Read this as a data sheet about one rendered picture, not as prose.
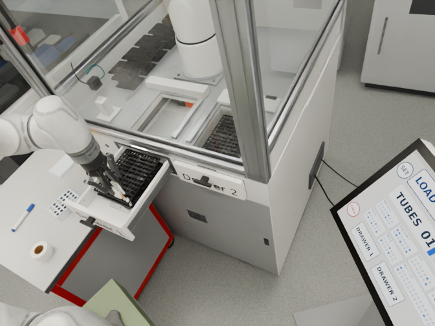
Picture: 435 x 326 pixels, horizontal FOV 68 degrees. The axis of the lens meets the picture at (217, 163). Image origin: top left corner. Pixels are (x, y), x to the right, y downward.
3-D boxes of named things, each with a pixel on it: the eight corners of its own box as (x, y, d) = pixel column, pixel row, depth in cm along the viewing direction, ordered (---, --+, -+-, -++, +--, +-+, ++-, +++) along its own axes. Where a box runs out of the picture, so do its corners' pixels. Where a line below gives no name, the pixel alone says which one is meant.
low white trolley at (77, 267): (127, 334, 177) (43, 292, 119) (52, 288, 203) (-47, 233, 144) (180, 242, 205) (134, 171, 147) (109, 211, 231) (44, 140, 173)
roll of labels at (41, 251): (43, 244, 132) (37, 239, 129) (56, 247, 129) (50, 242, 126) (33, 260, 128) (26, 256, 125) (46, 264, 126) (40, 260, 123)
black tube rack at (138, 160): (134, 212, 123) (127, 203, 118) (101, 198, 131) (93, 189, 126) (165, 168, 134) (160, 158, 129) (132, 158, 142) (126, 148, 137)
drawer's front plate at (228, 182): (245, 200, 119) (241, 184, 111) (180, 179, 131) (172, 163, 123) (246, 196, 120) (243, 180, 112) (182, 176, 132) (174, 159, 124)
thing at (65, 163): (61, 178, 153) (59, 176, 151) (50, 173, 157) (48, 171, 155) (80, 159, 158) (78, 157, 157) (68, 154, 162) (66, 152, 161)
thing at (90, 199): (131, 234, 118) (123, 226, 113) (81, 211, 129) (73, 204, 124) (185, 153, 138) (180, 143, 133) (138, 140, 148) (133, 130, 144)
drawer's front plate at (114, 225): (133, 241, 118) (120, 228, 109) (77, 216, 130) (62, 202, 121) (135, 237, 119) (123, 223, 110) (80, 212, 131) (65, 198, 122)
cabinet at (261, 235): (281, 281, 178) (272, 209, 117) (137, 221, 221) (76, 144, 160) (329, 154, 225) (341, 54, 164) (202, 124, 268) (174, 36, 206)
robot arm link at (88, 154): (98, 134, 95) (107, 147, 100) (77, 127, 99) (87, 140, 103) (78, 157, 91) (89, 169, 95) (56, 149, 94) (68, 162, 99)
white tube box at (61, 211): (61, 222, 137) (55, 217, 134) (51, 213, 141) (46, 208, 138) (83, 200, 142) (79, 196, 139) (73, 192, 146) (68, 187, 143)
